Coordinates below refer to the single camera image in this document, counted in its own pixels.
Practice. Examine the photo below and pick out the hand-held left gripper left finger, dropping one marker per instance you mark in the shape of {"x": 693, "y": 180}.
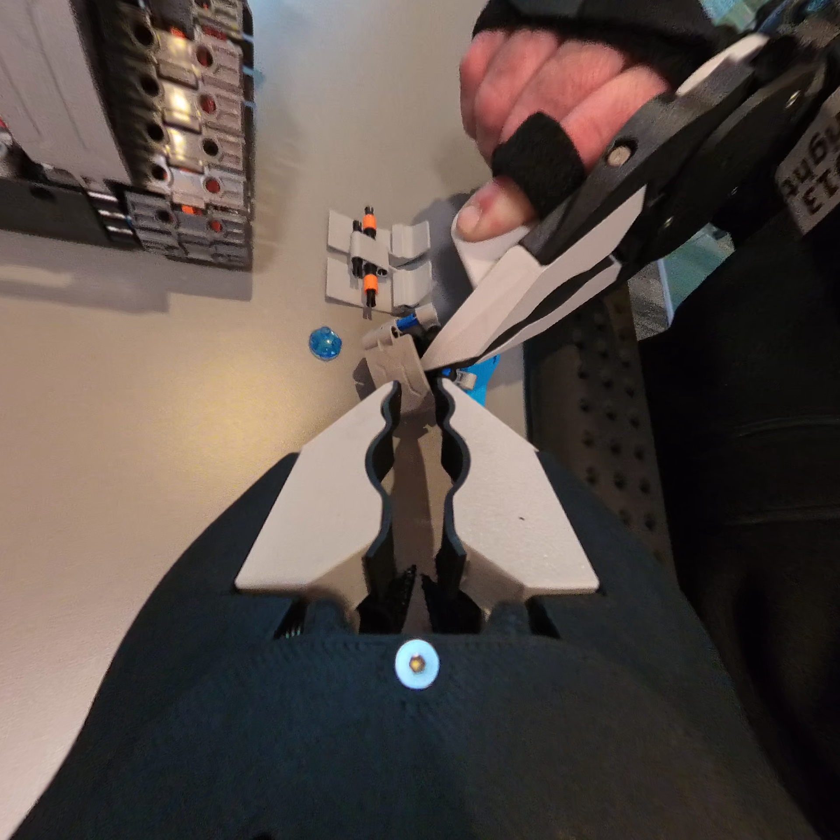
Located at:
{"x": 309, "y": 525}

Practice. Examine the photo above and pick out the grey orange tracked toy robot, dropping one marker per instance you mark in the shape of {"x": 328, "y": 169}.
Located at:
{"x": 131, "y": 118}

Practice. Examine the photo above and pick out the grey toy wheel frame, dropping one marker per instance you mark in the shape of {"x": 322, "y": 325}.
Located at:
{"x": 400, "y": 361}

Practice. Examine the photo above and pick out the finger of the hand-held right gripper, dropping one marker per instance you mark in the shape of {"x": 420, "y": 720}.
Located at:
{"x": 525, "y": 282}
{"x": 551, "y": 309}

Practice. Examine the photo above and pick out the black perforated mat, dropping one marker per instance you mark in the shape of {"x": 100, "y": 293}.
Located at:
{"x": 591, "y": 394}

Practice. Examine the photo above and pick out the person's right hand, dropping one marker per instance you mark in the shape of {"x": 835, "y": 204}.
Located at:
{"x": 551, "y": 85}

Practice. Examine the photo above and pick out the blue round toy gear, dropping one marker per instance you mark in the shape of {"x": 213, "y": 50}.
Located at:
{"x": 324, "y": 344}

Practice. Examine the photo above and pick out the person's right forearm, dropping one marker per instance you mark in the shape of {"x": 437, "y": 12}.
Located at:
{"x": 591, "y": 16}

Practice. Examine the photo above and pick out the blue toy wrench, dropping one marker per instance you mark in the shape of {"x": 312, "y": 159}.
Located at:
{"x": 475, "y": 381}

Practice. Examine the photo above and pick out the small grey orange toy part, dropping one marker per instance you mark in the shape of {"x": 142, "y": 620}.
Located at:
{"x": 374, "y": 256}

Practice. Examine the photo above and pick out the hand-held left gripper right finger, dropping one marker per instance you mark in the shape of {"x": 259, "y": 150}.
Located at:
{"x": 525, "y": 525}

